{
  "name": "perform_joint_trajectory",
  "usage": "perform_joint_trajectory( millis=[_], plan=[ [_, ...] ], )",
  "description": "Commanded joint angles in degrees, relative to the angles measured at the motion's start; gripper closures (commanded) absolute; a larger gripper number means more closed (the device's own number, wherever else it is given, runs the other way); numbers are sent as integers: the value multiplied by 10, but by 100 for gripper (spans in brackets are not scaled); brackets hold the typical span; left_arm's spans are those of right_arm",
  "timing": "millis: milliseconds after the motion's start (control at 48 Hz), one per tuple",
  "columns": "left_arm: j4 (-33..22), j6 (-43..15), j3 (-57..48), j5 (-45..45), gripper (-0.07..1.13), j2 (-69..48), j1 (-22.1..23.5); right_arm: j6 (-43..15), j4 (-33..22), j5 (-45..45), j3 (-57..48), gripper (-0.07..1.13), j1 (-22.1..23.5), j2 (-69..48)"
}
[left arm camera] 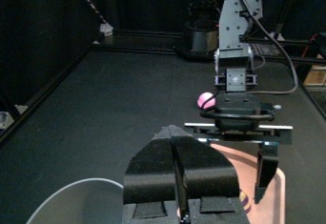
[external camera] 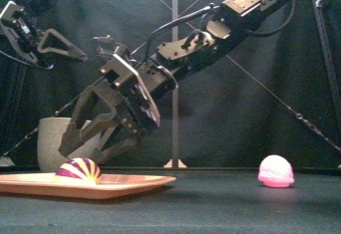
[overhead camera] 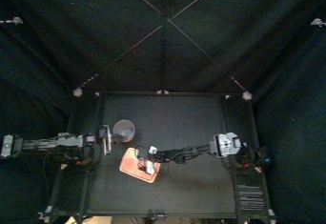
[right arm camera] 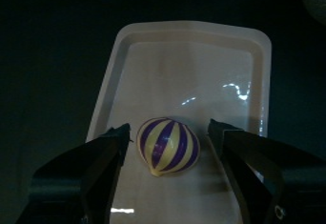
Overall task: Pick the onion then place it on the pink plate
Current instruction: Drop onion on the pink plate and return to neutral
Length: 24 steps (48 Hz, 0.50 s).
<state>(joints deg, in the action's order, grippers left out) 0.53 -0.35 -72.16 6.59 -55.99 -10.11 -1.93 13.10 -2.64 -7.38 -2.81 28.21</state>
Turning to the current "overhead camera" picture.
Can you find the pink square plate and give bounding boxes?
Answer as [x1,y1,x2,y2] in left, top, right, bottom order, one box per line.
[119,147,163,184]

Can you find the grey plastic cup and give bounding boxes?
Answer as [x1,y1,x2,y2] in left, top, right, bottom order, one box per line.
[112,119,138,144]

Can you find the black table clamp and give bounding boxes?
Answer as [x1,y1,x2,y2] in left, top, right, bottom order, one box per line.
[148,212,171,220]

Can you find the thin diagonal brace cord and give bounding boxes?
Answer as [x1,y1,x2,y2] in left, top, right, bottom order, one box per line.
[78,0,227,89]
[119,0,247,92]

